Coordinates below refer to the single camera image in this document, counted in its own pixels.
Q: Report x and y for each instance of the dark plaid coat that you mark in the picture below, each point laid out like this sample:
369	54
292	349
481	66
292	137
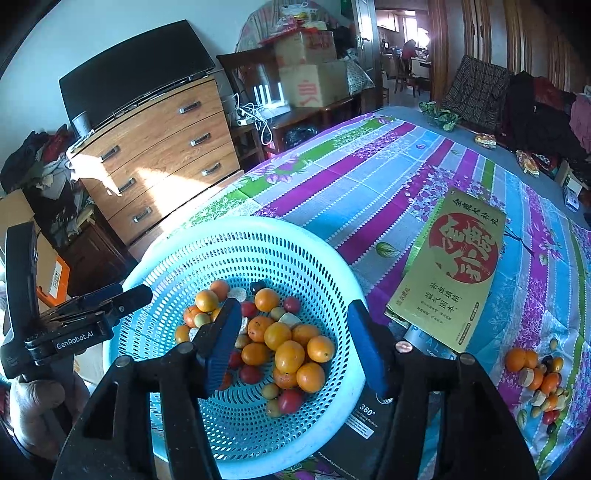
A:
475	92

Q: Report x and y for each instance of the patterned mesh bag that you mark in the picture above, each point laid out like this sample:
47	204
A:
359	76

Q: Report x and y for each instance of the floral striped bedsheet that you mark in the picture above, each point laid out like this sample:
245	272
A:
369	175

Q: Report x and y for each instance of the blue and black product box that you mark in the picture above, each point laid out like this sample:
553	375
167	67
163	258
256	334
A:
360	424

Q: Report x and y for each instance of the white door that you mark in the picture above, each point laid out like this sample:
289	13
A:
367	32

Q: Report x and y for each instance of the grey cup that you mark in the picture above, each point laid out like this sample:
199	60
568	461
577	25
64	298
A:
83	123

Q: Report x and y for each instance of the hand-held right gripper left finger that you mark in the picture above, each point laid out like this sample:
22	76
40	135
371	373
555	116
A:
224	350

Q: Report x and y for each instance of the pile of mixed small fruit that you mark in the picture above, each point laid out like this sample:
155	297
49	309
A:
515	360
288	355

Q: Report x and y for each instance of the wooden chest of drawers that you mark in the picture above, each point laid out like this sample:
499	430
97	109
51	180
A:
161	152

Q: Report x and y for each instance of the yellow and red snack packet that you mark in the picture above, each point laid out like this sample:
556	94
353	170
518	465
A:
528	162

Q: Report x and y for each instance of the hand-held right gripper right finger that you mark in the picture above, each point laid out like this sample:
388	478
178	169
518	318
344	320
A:
369	355

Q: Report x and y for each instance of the pink cloth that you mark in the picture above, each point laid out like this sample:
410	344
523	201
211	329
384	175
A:
582	120

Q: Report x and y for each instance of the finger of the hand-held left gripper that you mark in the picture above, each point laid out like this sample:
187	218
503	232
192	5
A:
131	299
99	294

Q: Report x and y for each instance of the dark wooden table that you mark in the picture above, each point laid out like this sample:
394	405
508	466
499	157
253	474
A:
300	117

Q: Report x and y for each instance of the small yellow snack packet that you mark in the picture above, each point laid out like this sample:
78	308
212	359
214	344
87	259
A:
485	140

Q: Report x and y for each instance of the black flat television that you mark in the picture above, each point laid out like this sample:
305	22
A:
134	69

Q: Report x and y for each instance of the heap of dark clothes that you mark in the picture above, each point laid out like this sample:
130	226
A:
46	157

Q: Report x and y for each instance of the wooden chair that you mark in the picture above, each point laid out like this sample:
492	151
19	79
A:
406	78

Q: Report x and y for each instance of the dark wooden cabinet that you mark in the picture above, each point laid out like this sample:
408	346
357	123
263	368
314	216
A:
97	258

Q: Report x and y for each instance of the cardboard box with red print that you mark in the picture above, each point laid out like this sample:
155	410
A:
314	85
304	46

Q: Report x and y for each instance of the red plastic bag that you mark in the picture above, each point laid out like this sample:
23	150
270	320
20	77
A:
295	34

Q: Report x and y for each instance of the white router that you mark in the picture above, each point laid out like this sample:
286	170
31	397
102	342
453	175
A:
272	106

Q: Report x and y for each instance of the gold flat gift box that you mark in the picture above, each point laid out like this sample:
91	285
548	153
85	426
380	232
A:
461	258

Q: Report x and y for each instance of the small white carton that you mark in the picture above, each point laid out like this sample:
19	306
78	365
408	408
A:
572	184

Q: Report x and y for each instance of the white power strip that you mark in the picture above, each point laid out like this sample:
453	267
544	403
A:
242	121

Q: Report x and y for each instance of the orange and white carton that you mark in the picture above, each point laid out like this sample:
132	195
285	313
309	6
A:
53	279

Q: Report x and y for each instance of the person's left hand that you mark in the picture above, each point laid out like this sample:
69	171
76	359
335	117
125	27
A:
34	406

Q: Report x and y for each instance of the brown wooden wardrobe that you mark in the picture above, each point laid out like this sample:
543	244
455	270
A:
508	37

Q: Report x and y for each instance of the turquoise plastic colander basket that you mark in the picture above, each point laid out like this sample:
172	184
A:
277	258

